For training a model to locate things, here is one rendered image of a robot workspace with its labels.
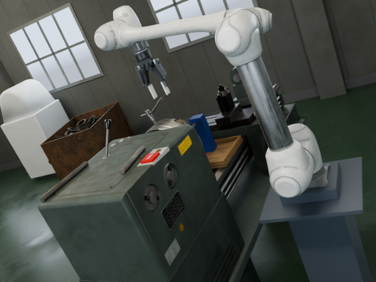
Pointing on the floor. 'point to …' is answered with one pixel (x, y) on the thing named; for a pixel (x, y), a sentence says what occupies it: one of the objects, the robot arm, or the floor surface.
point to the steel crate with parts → (84, 138)
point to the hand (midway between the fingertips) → (159, 90)
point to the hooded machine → (31, 124)
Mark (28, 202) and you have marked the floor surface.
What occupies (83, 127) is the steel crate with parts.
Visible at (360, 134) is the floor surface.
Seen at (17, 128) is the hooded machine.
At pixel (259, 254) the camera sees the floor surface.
